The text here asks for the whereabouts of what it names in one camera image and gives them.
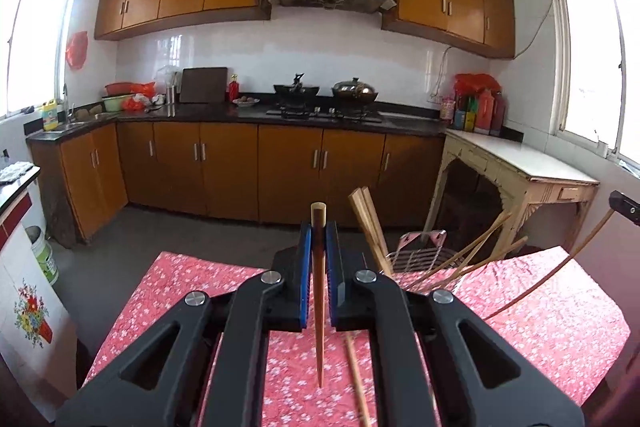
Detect black wok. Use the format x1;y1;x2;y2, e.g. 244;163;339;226
273;73;321;108

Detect cream wooden side table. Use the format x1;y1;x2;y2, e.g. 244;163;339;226
422;128;601;265

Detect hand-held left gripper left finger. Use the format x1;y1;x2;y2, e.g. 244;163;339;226
55;221;315;427

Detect red floral tablecloth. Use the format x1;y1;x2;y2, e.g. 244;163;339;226
82;246;631;427

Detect wok with steel lid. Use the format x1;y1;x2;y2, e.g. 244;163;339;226
331;77;379;105

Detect tiled counter with flower decal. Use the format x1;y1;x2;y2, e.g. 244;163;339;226
0;164;78;408

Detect wide sliding window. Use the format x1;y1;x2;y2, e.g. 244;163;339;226
552;0;640;178

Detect steel wire utensil holder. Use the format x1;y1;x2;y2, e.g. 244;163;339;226
387;229;458;295

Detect dark cutting board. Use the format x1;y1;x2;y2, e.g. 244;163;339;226
179;67;229;104

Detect black kitchen countertop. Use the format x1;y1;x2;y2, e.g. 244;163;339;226
26;99;523;142

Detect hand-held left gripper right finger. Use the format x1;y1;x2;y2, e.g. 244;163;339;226
326;221;585;427

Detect narrow kitchen window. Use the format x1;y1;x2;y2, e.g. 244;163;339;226
0;0;83;120

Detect orange-red sauce bottle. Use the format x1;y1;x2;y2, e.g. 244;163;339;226
474;88;496;136

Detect white cloth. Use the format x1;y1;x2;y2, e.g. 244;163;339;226
0;161;35;184

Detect hanging red plastic bag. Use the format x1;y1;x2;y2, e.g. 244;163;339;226
66;32;89;70

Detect steel faucet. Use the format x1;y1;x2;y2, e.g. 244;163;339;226
62;83;76;124

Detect black gas stove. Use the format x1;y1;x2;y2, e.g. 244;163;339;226
266;106;383;124

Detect wooden base cabinets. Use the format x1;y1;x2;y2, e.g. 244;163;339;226
30;119;446;248

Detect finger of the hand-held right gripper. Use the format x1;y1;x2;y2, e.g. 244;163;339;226
609;190;640;225

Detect dark red sauce bottle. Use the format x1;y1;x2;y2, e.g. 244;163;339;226
491;91;507;138

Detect yellow dish soap bottle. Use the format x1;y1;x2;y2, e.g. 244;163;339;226
42;99;60;131

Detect white plastic bucket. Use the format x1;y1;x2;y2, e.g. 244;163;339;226
25;226;60;285

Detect green basin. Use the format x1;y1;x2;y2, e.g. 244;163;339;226
102;94;133;112

